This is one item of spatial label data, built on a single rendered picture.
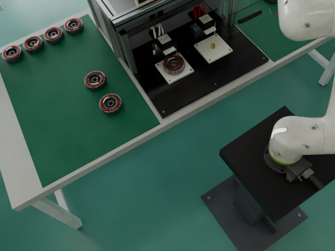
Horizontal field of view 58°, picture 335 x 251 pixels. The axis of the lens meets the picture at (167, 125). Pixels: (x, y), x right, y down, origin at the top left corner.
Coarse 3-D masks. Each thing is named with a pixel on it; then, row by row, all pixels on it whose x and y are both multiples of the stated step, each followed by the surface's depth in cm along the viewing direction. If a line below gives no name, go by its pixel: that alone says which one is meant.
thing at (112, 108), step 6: (108, 96) 154; (114, 96) 153; (102, 102) 152; (108, 102) 153; (114, 102) 154; (120, 102) 151; (102, 108) 150; (108, 108) 150; (114, 108) 149; (120, 108) 151; (108, 114) 151; (114, 114) 151
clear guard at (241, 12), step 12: (204, 0) 140; (216, 0) 139; (228, 0) 139; (240, 0) 138; (252, 0) 137; (264, 0) 138; (216, 12) 136; (228, 12) 135; (240, 12) 135; (252, 12) 137; (264, 12) 139; (228, 24) 135; (240, 24) 136
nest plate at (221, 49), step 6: (210, 36) 167; (216, 36) 167; (198, 42) 166; (204, 42) 165; (210, 42) 165; (216, 42) 165; (222, 42) 164; (198, 48) 164; (204, 48) 163; (210, 48) 163; (216, 48) 163; (222, 48) 162; (228, 48) 162; (204, 54) 161; (210, 54) 161; (216, 54) 161; (222, 54) 160; (210, 60) 159
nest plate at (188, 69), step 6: (174, 54) 163; (180, 54) 163; (156, 66) 161; (162, 66) 160; (186, 66) 158; (162, 72) 158; (186, 72) 157; (192, 72) 158; (168, 78) 156; (174, 78) 155; (180, 78) 156
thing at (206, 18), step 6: (192, 12) 161; (192, 18) 160; (198, 18) 155; (204, 18) 155; (210, 18) 154; (198, 24) 157; (204, 24) 153; (210, 24) 155; (204, 30) 156; (210, 30) 156
